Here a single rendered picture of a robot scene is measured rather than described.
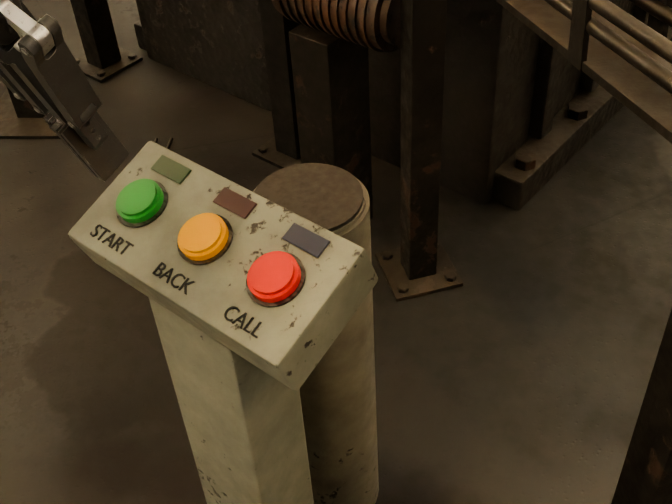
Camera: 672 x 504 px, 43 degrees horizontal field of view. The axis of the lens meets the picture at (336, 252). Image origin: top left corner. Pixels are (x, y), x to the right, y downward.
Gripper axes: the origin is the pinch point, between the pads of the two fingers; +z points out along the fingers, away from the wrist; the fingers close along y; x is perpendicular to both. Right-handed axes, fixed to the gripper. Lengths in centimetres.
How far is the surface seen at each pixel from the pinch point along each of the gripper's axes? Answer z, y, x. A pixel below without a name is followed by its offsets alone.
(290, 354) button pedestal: 9.4, -19.5, 4.1
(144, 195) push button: 7.8, -0.6, -0.3
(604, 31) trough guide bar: 7.8, -25.5, -29.5
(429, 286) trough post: 84, 8, -31
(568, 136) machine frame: 93, 7, -75
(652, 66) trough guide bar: 5.9, -31.0, -26.2
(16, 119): 80, 112, -20
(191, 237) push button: 7.8, -7.2, 0.8
